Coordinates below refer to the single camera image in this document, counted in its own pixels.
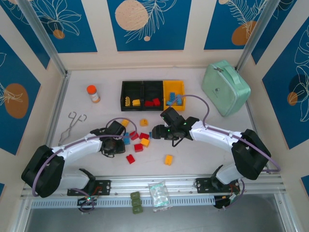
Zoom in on wide aluminium extrusion rail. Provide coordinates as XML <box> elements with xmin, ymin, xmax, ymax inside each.
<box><xmin>20</xmin><ymin>173</ymin><xmax>284</xmax><ymax>198</ymax></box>

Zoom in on clear plastic packet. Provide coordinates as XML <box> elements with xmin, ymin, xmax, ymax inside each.
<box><xmin>147</xmin><ymin>180</ymin><xmax>173</xmax><ymax>213</ymax></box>

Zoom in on yellow plastic bin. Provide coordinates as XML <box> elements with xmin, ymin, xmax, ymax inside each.
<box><xmin>163</xmin><ymin>79</ymin><xmax>186</xmax><ymax>112</ymax></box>

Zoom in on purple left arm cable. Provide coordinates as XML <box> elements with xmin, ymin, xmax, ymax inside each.
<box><xmin>31</xmin><ymin>117</ymin><xmax>138</xmax><ymax>213</ymax></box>

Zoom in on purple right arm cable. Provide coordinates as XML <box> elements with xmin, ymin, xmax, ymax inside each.
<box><xmin>178</xmin><ymin>94</ymin><xmax>282</xmax><ymax>211</ymax></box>

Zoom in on aluminium table side rail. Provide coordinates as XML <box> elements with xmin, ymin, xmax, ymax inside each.
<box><xmin>238</xmin><ymin>69</ymin><xmax>273</xmax><ymax>174</ymax></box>
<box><xmin>43</xmin><ymin>71</ymin><xmax>72</xmax><ymax>148</ymax></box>

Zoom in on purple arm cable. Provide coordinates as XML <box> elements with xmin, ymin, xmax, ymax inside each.
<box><xmin>31</xmin><ymin>117</ymin><xmax>138</xmax><ymax>213</ymax></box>
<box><xmin>178</xmin><ymin>94</ymin><xmax>282</xmax><ymax>211</ymax></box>

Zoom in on orange spice bottle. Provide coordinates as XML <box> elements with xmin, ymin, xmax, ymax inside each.
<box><xmin>86</xmin><ymin>85</ymin><xmax>101</xmax><ymax>104</ymax></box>

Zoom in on aluminium frame post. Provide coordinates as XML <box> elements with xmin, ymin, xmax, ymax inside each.
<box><xmin>234</xmin><ymin>0</ymin><xmax>281</xmax><ymax>73</ymax></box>
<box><xmin>16</xmin><ymin>0</ymin><xmax>70</xmax><ymax>78</ymax></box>

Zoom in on metal tongs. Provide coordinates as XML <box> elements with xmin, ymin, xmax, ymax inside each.
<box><xmin>57</xmin><ymin>111</ymin><xmax>87</xmax><ymax>146</ymax></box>

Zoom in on grey slotted cable duct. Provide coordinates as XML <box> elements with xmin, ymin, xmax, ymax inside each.
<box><xmin>31</xmin><ymin>195</ymin><xmax>216</xmax><ymax>209</ymax></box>

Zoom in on arm base controller board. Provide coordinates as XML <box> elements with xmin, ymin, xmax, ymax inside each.
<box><xmin>214</xmin><ymin>194</ymin><xmax>239</xmax><ymax>210</ymax></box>
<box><xmin>77</xmin><ymin>196</ymin><xmax>97</xmax><ymax>206</ymax></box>

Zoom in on mint green zip case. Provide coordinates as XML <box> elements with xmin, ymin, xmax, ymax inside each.
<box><xmin>201</xmin><ymin>59</ymin><xmax>252</xmax><ymax>117</ymax></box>

